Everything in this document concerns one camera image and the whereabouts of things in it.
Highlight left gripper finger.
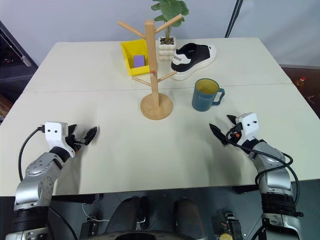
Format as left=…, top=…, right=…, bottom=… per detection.
left=83, top=126, right=98, bottom=146
left=66, top=123, right=78, bottom=138

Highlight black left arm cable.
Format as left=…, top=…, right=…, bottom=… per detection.
left=18, top=126, right=46, bottom=181

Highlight dark rounded shape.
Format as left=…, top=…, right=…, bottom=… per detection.
left=107, top=196, right=149, bottom=238
left=173, top=197, right=204, bottom=240

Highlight purple block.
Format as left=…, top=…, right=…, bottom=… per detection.
left=133, top=55, right=147, bottom=68

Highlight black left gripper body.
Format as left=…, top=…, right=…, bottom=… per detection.
left=66, top=133, right=88, bottom=155

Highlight blue mug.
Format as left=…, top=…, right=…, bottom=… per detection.
left=191, top=78, right=226, bottom=113

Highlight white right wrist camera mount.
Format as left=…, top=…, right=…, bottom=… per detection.
left=235, top=112, right=259, bottom=146

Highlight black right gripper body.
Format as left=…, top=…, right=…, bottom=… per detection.
left=224, top=123, right=243, bottom=145

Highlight thin white cable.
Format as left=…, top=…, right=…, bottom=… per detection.
left=82, top=201, right=109, bottom=223

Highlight dark cabinet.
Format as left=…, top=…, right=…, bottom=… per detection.
left=0, top=19, right=40, bottom=122

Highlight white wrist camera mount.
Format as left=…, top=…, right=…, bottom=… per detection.
left=44, top=121, right=76, bottom=159
left=235, top=112, right=259, bottom=146

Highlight black and white sneaker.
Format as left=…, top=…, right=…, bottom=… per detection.
left=170, top=42, right=218, bottom=81

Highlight yellow plastic bin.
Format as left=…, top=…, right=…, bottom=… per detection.
left=120, top=39, right=151, bottom=77

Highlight white ribbed plant pot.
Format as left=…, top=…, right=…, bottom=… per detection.
left=158, top=36, right=178, bottom=62

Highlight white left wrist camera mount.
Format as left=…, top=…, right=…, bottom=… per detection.
left=44, top=121, right=76, bottom=159

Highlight black tripod legs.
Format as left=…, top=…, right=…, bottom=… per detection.
left=224, top=0, right=245, bottom=39

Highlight wooden mug tree stand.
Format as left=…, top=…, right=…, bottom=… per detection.
left=117, top=14, right=185, bottom=121

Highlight green leafy plant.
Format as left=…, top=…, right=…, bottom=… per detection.
left=150, top=0, right=190, bottom=44

